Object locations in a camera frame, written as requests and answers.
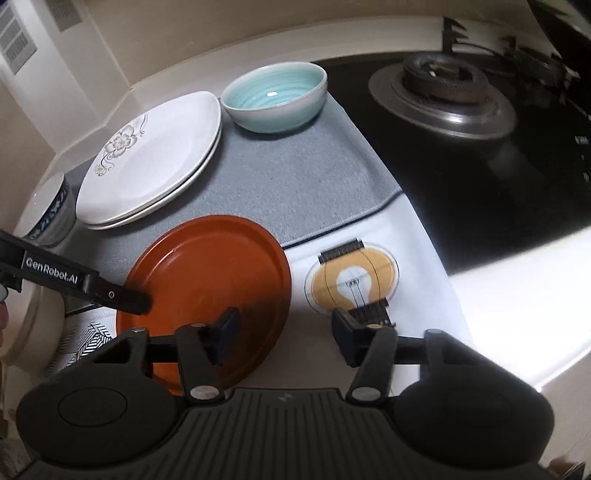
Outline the black pan support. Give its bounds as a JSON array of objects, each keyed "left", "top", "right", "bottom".
[{"left": 441, "top": 16, "right": 583, "bottom": 93}]

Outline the black white patterned cloth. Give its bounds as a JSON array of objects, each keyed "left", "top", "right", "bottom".
[{"left": 46, "top": 318, "right": 116, "bottom": 370}]

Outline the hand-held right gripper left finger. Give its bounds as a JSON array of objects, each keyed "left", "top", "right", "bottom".
[{"left": 95, "top": 306, "right": 242, "bottom": 402}]

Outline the black glass gas stove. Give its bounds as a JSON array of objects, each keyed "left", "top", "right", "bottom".
[{"left": 309, "top": 18, "right": 591, "bottom": 278}]

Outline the white floral plate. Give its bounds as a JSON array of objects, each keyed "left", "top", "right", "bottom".
[{"left": 75, "top": 91, "right": 222, "bottom": 225}]

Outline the grey mat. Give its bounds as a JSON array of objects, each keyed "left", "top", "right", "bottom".
[{"left": 60, "top": 90, "right": 402, "bottom": 289}]

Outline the teal ceramic bowl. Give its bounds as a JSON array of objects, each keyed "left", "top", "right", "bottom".
[{"left": 220, "top": 61, "right": 328, "bottom": 134}]

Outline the white vent grille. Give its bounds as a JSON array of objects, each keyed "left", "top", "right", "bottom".
[
  {"left": 46, "top": 0, "right": 85, "bottom": 32},
  {"left": 0, "top": 0, "right": 38, "bottom": 75}
]

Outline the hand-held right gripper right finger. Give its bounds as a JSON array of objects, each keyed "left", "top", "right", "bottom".
[{"left": 331, "top": 308, "right": 468, "bottom": 404}]

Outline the orange round plate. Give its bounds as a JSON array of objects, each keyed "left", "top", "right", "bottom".
[{"left": 115, "top": 215, "right": 293, "bottom": 397}]

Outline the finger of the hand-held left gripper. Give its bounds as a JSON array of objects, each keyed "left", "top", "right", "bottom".
[{"left": 85, "top": 272, "right": 154, "bottom": 315}]

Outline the round gas burner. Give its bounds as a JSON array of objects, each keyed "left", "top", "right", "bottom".
[{"left": 368, "top": 52, "right": 517, "bottom": 140}]

